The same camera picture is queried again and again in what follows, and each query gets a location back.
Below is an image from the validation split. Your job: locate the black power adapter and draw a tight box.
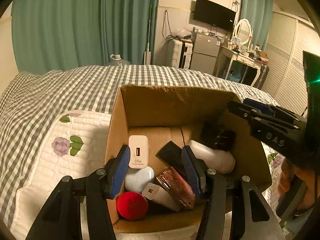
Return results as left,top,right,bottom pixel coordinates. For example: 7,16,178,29
200,122,236,152

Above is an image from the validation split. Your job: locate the white rounded bottle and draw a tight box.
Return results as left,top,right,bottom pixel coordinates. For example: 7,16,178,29
188,140,235,174

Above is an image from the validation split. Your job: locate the red cap white bottle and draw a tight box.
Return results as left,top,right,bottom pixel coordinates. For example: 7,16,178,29
116,192,148,220

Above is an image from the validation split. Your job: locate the brown cardboard box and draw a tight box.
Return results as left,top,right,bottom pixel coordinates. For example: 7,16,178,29
105,84,273,234

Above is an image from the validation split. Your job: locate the light blue earbuds case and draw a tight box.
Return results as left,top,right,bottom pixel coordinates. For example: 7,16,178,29
124,166,155,193

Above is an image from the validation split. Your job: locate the red glitter case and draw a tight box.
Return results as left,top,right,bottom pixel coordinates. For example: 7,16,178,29
156,167,195,210

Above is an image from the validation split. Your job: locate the white rectangular power bank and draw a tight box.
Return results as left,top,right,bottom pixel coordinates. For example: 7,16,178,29
142,183,181,212

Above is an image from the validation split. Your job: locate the white usb charger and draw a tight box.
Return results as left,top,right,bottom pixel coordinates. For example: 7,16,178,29
129,135,149,169

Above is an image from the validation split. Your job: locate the person's right hand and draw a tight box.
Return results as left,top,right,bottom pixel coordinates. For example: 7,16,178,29
278,158,316,211

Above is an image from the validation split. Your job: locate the dark suitcase by wardrobe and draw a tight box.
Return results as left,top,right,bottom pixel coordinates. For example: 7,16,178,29
254,64,270,89

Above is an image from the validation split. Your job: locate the white dressing table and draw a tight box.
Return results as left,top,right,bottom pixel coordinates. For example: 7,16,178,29
213,46,262,87

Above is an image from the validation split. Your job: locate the grey mini fridge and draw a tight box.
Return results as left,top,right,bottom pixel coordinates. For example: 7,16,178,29
190,33,220,75

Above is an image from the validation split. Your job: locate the white oval vanity mirror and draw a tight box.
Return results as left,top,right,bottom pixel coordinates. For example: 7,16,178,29
233,18,253,45

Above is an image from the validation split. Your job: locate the white floral quilt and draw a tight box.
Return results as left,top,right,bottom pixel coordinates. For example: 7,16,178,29
10,111,111,239

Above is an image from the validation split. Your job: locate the white louvered wardrobe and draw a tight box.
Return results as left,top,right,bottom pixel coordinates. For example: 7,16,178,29
261,12,319,115

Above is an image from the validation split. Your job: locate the white suitcase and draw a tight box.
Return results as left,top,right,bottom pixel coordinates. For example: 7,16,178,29
166,39,193,69

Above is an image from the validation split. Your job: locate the green curtain right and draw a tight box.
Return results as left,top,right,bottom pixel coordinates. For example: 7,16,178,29
240,0,273,50

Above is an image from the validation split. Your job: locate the green curtain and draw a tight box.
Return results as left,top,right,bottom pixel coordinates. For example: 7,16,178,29
240,0,273,50
11,0,158,75

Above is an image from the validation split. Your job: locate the white mop pole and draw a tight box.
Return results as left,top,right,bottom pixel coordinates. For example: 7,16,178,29
144,5,152,65

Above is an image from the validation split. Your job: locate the grey checked bed sheet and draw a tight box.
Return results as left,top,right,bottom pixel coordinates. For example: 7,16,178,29
1,65,276,228

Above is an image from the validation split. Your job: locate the clear water jug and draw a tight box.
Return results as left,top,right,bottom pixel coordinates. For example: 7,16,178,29
107,54,131,66

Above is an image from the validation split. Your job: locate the green curtain left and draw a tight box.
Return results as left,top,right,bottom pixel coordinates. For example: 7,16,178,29
11,0,158,75

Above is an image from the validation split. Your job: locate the black wall television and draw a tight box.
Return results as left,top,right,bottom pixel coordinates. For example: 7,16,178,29
194,0,236,32

